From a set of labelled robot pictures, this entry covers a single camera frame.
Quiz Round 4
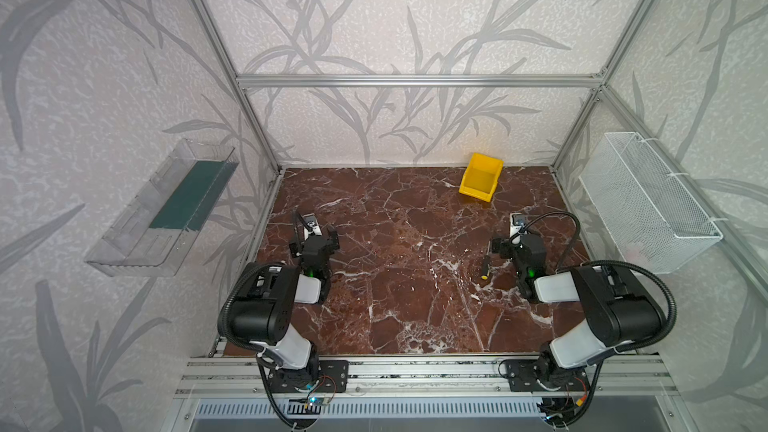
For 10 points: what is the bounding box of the yellow plastic bin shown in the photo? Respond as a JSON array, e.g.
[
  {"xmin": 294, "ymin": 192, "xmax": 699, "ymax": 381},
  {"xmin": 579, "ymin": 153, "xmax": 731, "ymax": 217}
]
[{"xmin": 459, "ymin": 153, "xmax": 504, "ymax": 202}]

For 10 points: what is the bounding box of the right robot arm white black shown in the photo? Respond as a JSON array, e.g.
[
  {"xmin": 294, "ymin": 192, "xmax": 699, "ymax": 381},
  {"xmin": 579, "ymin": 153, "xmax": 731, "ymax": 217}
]
[{"xmin": 483, "ymin": 231, "xmax": 678, "ymax": 392}]

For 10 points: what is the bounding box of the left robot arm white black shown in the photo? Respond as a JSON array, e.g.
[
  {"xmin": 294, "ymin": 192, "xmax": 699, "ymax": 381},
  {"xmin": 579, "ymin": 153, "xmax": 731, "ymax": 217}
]
[{"xmin": 217, "ymin": 227, "xmax": 349, "ymax": 395}]

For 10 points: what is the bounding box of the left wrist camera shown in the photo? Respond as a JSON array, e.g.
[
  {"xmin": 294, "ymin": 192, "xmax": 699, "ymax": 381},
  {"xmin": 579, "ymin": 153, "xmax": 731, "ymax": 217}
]
[{"xmin": 299, "ymin": 214, "xmax": 322, "ymax": 239}]

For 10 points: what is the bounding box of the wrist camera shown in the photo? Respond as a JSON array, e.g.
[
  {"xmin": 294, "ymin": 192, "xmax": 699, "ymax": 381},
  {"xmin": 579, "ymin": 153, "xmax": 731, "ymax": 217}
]
[
  {"xmin": 299, "ymin": 214, "xmax": 322, "ymax": 239},
  {"xmin": 509, "ymin": 213, "xmax": 527, "ymax": 238}
]

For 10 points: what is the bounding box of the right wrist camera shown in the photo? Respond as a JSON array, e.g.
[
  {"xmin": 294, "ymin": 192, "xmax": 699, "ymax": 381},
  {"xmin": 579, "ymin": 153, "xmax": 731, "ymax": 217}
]
[{"xmin": 509, "ymin": 213, "xmax": 527, "ymax": 238}]

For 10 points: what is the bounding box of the white wire mesh basket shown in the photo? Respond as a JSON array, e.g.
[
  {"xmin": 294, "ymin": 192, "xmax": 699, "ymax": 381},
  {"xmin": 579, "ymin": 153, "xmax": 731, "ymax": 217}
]
[{"xmin": 579, "ymin": 132, "xmax": 723, "ymax": 275}]

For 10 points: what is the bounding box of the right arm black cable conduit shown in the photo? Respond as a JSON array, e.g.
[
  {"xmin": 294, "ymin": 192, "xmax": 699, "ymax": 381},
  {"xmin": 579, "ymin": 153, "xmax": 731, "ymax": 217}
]
[{"xmin": 518, "ymin": 211, "xmax": 678, "ymax": 352}]

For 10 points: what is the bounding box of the clear plastic wall tray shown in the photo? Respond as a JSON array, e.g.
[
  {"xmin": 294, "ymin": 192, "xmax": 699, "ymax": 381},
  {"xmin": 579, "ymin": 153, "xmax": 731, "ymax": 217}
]
[{"xmin": 85, "ymin": 139, "xmax": 239, "ymax": 278}]

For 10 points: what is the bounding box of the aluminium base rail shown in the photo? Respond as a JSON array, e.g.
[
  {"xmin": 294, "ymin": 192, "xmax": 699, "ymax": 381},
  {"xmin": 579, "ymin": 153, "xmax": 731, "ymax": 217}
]
[{"xmin": 174, "ymin": 354, "xmax": 680, "ymax": 399}]

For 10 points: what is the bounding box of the aluminium frame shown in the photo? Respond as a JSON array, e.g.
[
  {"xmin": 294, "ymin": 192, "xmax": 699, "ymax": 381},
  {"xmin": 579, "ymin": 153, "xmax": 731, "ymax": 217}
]
[{"xmin": 167, "ymin": 0, "xmax": 768, "ymax": 301}]

